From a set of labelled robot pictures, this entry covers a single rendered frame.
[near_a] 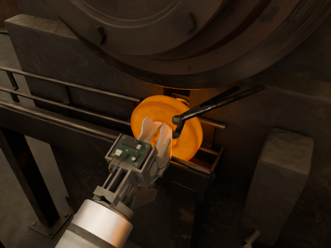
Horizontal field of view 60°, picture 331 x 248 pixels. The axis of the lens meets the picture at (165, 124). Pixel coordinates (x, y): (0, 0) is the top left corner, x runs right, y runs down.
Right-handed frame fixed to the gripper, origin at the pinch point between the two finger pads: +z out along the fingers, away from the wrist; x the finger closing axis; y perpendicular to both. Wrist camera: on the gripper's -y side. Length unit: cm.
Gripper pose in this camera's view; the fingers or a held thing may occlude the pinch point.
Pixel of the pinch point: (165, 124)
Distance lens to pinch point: 58.4
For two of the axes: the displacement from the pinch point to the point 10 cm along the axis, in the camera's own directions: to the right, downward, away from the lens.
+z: 4.4, -7.7, 4.6
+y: -1.2, -5.6, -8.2
